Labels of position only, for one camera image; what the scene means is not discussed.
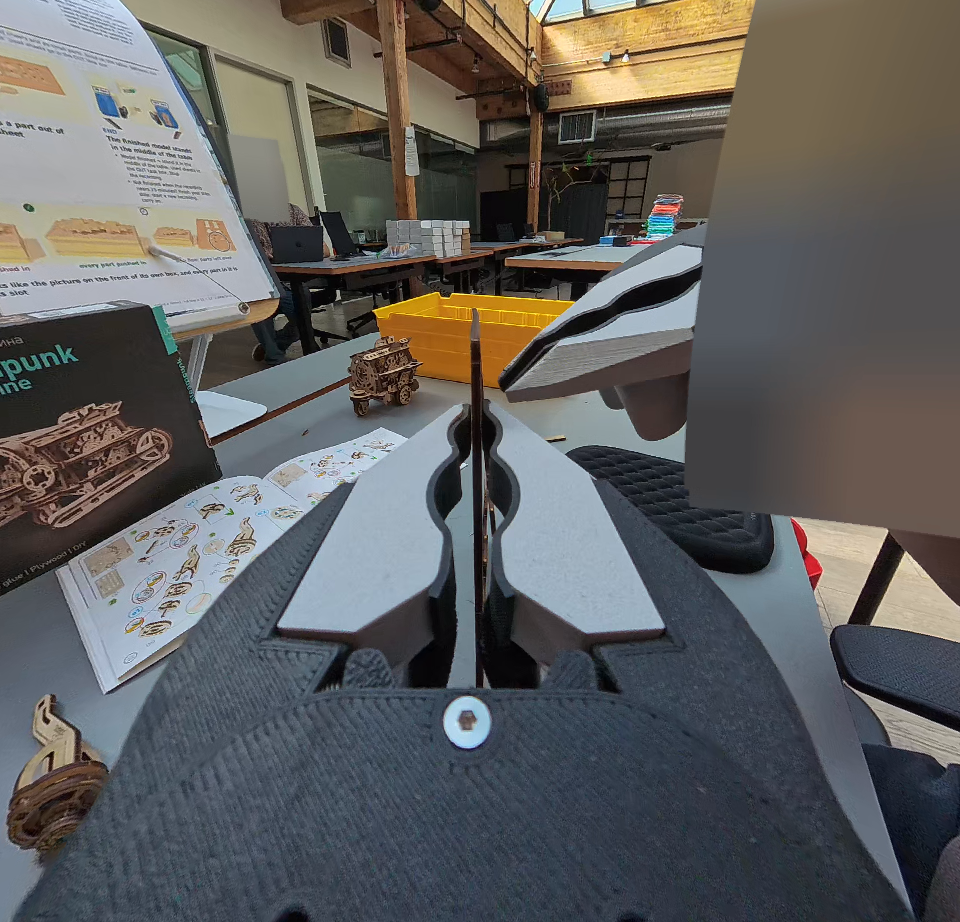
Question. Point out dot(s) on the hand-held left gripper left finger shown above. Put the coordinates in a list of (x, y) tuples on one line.
[(360, 562)]

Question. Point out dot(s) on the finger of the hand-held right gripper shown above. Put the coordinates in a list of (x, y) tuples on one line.
[(637, 330), (637, 277)]

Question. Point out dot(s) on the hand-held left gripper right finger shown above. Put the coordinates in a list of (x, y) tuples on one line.
[(577, 562)]

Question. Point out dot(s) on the plywood parts sheet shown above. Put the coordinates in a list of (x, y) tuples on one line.
[(475, 367)]

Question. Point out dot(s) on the wooden vehicle model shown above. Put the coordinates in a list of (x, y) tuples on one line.
[(382, 375)]

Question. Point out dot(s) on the dark model kit box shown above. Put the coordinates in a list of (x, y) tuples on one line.
[(90, 397)]

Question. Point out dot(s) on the stack of coloured trays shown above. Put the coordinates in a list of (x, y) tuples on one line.
[(665, 217)]

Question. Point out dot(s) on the wooden-edged desk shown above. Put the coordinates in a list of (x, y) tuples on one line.
[(352, 264), (570, 259)]

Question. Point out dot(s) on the black wrist rest pad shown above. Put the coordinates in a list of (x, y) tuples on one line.
[(660, 502)]

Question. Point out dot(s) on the indoor plant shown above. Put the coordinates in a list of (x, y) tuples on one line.
[(574, 187)]

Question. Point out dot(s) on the instruction booklet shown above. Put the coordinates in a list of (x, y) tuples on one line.
[(187, 562)]

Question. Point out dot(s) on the yellow plastic bin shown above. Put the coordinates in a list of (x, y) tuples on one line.
[(435, 337)]

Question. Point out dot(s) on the stack of white boxes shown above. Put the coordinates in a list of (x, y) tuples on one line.
[(427, 238)]

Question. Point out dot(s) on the red bin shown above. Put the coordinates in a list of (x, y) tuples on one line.
[(806, 555)]

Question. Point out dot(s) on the paper notice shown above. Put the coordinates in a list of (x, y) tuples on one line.
[(412, 150)]

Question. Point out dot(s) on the wooden pillar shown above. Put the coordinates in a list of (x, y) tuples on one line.
[(396, 112)]

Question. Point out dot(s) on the black laptop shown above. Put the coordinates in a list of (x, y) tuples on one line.
[(296, 246)]

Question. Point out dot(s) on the black office chair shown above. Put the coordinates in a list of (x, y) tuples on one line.
[(900, 674)]

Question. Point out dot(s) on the small wooden gear assembly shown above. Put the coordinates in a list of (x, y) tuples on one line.
[(52, 794)]

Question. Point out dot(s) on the person's dark trousers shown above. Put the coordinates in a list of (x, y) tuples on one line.
[(900, 802)]

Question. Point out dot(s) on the instruction board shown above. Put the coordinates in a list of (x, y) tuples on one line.
[(112, 150)]

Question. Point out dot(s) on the wall vent grille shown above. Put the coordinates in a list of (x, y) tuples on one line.
[(337, 41), (577, 127)]

